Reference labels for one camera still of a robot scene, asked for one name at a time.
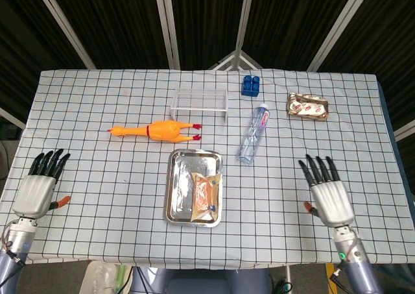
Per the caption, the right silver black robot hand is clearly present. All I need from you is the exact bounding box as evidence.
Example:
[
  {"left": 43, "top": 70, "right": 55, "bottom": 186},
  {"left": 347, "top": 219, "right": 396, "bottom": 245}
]
[{"left": 298, "top": 154, "right": 355, "bottom": 227}]

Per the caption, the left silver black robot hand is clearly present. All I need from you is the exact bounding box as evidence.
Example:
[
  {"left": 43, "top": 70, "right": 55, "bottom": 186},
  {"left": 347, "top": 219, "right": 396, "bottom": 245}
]
[{"left": 12, "top": 148, "right": 71, "bottom": 220}]

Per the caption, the orange snack packet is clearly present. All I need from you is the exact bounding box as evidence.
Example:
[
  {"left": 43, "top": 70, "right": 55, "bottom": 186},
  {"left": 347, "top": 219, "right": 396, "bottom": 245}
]
[{"left": 190, "top": 172, "right": 222, "bottom": 223}]

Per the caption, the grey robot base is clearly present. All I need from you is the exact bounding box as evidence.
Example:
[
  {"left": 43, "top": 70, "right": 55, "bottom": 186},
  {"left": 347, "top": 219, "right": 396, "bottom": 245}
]
[{"left": 131, "top": 266, "right": 273, "bottom": 294}]

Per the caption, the rectangular metal tray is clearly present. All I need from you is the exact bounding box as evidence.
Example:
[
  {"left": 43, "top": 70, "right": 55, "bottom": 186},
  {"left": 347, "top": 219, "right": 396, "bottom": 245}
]
[{"left": 163, "top": 149, "right": 224, "bottom": 228}]

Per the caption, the blue white checkered tablecloth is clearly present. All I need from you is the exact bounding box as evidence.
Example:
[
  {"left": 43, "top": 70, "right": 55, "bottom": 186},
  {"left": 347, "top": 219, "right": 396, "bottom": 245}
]
[{"left": 0, "top": 68, "right": 415, "bottom": 271}]

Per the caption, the clear plastic container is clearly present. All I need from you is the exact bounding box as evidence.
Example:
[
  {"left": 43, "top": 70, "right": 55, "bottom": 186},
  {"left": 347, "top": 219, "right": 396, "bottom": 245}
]
[{"left": 78, "top": 260, "right": 118, "bottom": 294}]

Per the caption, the clear plastic water bottle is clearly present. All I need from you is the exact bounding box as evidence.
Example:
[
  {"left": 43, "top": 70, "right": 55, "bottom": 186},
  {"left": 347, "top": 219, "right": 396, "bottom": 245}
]
[{"left": 239, "top": 103, "right": 272, "bottom": 165}]

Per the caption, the yellow rubber chicken toy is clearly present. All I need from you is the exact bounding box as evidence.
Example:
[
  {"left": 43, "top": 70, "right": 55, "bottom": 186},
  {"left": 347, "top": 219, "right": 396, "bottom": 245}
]
[{"left": 106, "top": 119, "right": 203, "bottom": 143}]

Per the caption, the blue building block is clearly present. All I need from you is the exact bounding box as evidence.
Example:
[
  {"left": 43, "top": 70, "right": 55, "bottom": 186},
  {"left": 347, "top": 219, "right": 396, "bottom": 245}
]
[{"left": 241, "top": 75, "right": 261, "bottom": 97}]

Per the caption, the white wire rack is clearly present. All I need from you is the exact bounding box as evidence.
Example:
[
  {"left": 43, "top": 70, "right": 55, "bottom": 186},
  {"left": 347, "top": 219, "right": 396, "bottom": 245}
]
[{"left": 170, "top": 88, "right": 228, "bottom": 119}]

